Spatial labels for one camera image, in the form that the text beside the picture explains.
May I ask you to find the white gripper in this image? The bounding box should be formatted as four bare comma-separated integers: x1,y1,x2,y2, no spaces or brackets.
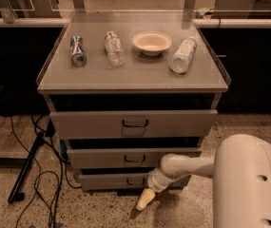
136,167,175,211

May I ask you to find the grey bottom drawer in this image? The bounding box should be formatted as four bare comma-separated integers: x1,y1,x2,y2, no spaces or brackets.
78,167,153,191

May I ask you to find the grey drawer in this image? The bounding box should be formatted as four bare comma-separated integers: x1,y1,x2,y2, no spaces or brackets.
46,93,217,139
66,137,201,169
78,167,153,191

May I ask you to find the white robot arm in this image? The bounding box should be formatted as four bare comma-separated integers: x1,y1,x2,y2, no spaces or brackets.
137,134,271,228

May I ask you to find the grey middle drawer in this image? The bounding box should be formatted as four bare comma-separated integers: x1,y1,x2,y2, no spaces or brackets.
66,137,201,169

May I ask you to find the grey top drawer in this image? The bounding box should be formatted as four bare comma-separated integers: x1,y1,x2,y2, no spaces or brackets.
46,93,217,139

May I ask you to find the grey drawer cabinet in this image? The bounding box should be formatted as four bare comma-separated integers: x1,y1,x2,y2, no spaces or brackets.
35,10,232,198

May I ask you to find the black power adapter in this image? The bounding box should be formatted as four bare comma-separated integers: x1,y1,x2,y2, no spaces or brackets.
45,120,55,138

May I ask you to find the black floor bar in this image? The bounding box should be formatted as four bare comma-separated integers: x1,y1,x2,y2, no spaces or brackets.
8,132,44,204

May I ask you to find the white labelled plastic bottle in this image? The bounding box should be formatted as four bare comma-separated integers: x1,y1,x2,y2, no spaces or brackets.
169,36,197,74

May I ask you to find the beige paper bowl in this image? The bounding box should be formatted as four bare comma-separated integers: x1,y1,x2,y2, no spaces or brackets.
132,31,172,56

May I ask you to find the blue silver soda can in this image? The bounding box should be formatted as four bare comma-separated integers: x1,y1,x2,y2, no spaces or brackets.
70,35,87,67

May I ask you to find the clear crumpled plastic bottle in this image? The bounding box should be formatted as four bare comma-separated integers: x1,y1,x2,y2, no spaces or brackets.
104,30,126,67

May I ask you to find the black floor cable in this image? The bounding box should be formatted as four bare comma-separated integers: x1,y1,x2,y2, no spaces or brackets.
9,113,83,228

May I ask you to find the white counter rail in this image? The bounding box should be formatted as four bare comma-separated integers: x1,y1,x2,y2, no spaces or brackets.
0,18,271,29

